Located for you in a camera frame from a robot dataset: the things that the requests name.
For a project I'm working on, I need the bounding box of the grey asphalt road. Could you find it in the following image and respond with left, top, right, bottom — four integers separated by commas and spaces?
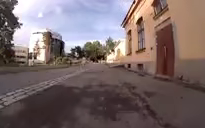
0, 65, 88, 98

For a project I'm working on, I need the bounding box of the white building with dark glass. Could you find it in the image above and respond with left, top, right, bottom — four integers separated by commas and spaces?
28, 28, 66, 65

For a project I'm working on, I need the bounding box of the low pale building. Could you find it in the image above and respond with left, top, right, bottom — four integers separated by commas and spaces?
12, 45, 30, 65

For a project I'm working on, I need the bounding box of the dark patched asphalt pavement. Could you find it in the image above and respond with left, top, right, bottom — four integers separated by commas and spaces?
0, 63, 205, 128

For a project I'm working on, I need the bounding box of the large dark tree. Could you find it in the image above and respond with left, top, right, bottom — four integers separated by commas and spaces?
0, 0, 23, 65

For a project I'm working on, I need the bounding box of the pale yellow building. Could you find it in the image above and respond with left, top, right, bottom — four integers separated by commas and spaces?
106, 39, 126, 64

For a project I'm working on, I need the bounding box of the pale cobblestone strip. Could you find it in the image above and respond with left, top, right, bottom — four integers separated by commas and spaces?
0, 66, 91, 114

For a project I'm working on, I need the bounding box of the yellow building with arched windows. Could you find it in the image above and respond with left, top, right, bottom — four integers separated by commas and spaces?
118, 0, 205, 88

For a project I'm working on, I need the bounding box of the grass verge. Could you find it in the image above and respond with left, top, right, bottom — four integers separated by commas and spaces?
0, 62, 84, 75

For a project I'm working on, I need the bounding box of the group of trees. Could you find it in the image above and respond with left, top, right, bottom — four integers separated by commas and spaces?
69, 36, 118, 64

